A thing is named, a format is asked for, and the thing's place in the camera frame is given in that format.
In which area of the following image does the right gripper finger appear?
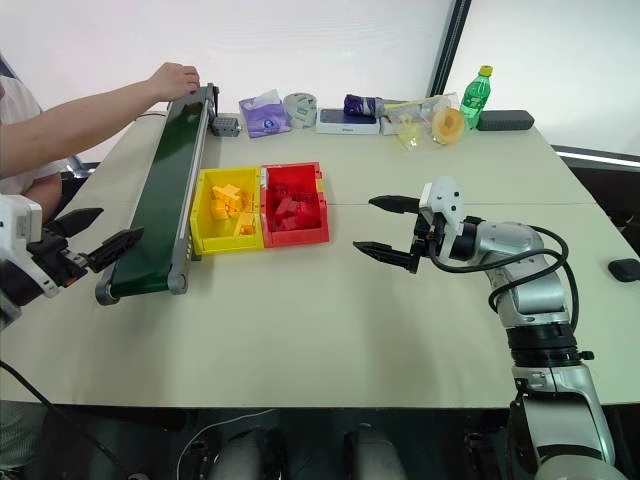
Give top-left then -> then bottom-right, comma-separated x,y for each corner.
368,195 -> 422,215
352,240 -> 420,275

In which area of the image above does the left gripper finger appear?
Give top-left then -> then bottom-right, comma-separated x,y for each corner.
86,226 -> 146,274
46,207 -> 105,239

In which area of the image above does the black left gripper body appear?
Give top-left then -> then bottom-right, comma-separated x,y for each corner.
26,227 -> 92,290

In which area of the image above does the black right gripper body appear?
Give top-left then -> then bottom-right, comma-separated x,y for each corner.
406,208 -> 452,275

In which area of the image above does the green conveyor belt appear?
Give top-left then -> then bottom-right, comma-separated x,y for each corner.
94,83 -> 222,307

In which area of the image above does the person's bare hand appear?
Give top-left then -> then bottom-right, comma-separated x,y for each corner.
148,61 -> 202,103

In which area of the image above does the red plastic bin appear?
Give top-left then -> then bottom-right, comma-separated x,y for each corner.
259,160 -> 332,249

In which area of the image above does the clear plastic bag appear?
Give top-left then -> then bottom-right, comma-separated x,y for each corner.
378,91 -> 460,150

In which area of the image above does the yellow plastic bin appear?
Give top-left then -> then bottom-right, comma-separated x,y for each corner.
189,166 -> 265,256

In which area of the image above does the blue white phone box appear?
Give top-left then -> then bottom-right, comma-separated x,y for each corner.
315,107 -> 382,136

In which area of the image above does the dark purple packet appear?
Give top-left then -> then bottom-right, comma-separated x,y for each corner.
343,93 -> 402,119

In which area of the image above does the green plastic bottle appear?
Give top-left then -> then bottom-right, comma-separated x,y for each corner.
459,64 -> 496,131

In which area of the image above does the black oblong case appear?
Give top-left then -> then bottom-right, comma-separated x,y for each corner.
475,109 -> 532,133

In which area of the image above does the grey tape roll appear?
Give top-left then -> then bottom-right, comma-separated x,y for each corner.
282,91 -> 318,130

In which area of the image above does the purple tissue pack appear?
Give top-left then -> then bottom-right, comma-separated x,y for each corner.
238,89 -> 293,139

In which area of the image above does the small grey control box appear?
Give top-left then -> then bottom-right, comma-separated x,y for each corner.
210,114 -> 243,138

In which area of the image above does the small black rounded case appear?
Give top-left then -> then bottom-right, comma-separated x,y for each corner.
607,257 -> 640,284

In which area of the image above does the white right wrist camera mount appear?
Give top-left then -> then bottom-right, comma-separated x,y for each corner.
418,175 -> 469,237

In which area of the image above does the yellow foam ring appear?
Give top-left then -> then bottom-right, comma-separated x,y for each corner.
430,106 -> 466,147

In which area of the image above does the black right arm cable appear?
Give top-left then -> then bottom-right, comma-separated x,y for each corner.
427,224 -> 581,327

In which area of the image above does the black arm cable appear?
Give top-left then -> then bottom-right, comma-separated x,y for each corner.
0,358 -> 129,480
427,224 -> 581,327

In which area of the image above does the dark window frame post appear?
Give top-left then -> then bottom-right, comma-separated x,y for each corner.
426,0 -> 473,99

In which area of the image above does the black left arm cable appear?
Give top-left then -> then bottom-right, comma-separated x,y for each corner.
0,358 -> 129,480

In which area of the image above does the thin white cable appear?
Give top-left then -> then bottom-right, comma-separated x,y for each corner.
178,408 -> 277,480

